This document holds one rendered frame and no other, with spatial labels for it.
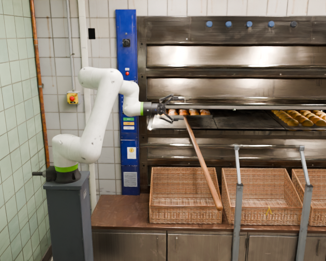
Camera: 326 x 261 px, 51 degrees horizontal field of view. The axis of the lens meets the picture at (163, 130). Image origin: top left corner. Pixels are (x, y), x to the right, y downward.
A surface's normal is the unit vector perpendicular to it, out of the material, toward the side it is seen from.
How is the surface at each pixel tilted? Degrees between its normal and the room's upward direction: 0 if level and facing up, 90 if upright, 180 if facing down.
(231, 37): 90
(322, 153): 70
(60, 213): 90
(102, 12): 90
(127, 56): 90
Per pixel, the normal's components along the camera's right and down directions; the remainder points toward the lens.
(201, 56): -0.04, -0.07
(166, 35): -0.03, 0.28
